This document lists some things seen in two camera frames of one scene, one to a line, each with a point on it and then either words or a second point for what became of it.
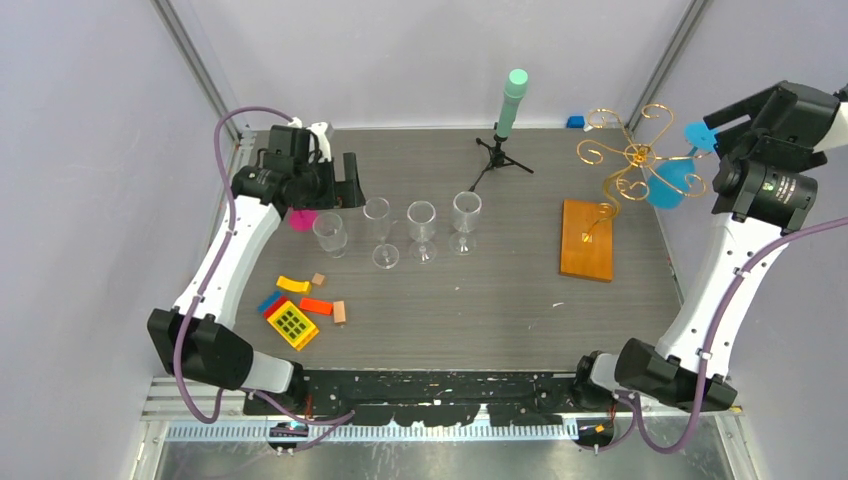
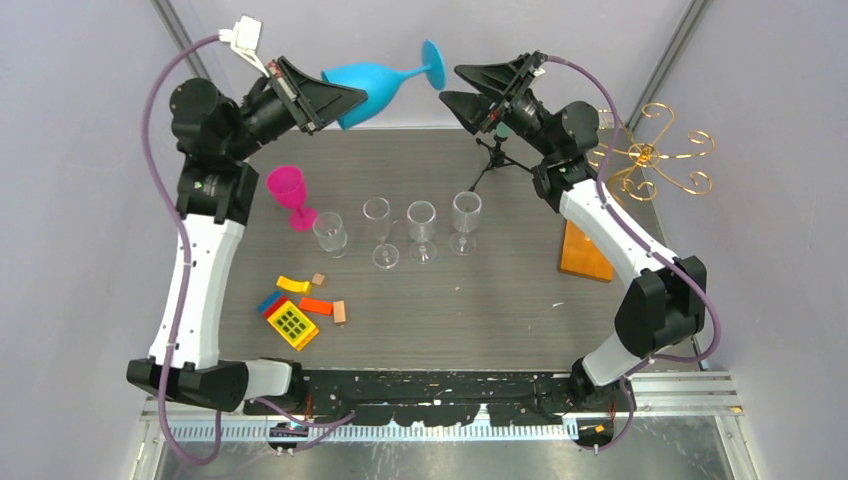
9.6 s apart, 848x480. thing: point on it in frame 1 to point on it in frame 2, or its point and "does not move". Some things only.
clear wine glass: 328,228 does not move
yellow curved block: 293,285 does not move
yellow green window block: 294,327 does not move
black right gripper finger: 773,100 to 500,79
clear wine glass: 385,256 does not move
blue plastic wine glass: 670,183 to 382,83
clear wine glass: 466,210 does not move
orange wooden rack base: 587,240 does not move
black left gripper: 348,189 to 315,102
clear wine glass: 421,219 does not move
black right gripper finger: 726,140 to 471,108
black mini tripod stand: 498,160 does not move
